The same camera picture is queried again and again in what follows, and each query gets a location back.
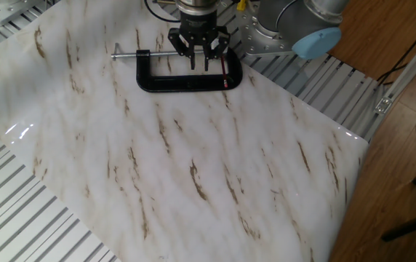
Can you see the yellow plastic clip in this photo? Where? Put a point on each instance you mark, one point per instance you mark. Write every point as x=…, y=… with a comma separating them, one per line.
x=241, y=4

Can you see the silver perforated mounting plate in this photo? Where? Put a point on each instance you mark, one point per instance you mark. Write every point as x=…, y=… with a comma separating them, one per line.
x=8, y=12

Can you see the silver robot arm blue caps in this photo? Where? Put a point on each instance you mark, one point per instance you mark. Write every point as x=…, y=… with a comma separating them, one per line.
x=291, y=22

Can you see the red pencil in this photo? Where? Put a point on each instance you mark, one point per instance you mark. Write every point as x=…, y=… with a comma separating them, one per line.
x=224, y=72

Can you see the black metal c-clamp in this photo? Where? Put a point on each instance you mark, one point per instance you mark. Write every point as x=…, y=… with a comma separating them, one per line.
x=179, y=83

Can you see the black stool legs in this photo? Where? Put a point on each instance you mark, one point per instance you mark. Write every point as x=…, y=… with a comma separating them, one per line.
x=411, y=224

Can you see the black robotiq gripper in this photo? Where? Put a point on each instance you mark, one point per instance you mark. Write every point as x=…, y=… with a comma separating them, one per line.
x=198, y=23

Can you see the aluminium frame post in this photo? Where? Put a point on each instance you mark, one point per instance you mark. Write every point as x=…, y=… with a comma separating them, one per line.
x=404, y=76

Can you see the glossy marble pattern sheet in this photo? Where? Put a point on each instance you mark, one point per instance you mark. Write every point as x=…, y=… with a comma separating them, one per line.
x=157, y=163

